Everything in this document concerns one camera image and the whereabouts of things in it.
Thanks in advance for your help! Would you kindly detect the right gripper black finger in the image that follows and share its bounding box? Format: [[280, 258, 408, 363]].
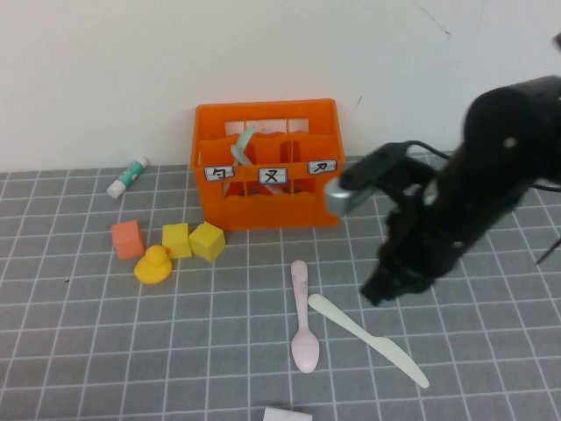
[[359, 269, 398, 308], [394, 262, 437, 296]]

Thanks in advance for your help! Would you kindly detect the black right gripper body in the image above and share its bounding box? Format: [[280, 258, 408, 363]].
[[379, 160, 461, 282]]

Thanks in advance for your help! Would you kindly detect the cream plastic knife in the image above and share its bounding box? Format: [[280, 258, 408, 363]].
[[307, 293, 430, 389]]

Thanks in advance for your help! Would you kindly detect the pink plastic spoon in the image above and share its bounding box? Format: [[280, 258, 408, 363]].
[[290, 259, 321, 374]]

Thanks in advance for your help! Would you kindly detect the grey plastic fork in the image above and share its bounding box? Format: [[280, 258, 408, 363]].
[[230, 144, 286, 198]]

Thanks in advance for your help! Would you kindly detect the green plastic spoon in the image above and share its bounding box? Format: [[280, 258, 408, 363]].
[[222, 125, 257, 198]]

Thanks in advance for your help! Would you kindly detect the orange plastic cutlery holder crate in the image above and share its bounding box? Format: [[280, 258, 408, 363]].
[[189, 97, 346, 232]]

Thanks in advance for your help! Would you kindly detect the white label knife character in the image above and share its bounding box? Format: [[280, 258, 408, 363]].
[[306, 159, 337, 176]]

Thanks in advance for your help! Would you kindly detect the white rectangular box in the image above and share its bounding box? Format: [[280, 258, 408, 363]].
[[262, 406, 313, 421]]

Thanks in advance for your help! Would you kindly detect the white label fork character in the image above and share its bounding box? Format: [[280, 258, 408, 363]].
[[257, 167, 289, 185]]

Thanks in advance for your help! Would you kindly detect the yellow foam cube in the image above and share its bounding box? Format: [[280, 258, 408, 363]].
[[188, 221, 226, 263], [161, 222, 193, 260]]

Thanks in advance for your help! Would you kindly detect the white label spoon character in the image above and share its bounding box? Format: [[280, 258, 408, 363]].
[[203, 165, 236, 182]]

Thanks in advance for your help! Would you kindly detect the yellow rubber duck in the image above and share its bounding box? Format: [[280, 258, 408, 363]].
[[133, 244, 173, 286]]

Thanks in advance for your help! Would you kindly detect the orange foam cube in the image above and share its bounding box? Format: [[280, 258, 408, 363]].
[[110, 219, 146, 260]]

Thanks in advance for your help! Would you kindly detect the white green glue stick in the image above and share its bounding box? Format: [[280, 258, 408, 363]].
[[106, 157, 149, 199]]

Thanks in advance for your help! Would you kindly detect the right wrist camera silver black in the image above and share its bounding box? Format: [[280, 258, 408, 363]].
[[323, 142, 415, 217]]

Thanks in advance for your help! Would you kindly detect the black cable tie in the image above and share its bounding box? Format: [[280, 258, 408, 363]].
[[535, 236, 561, 265]]

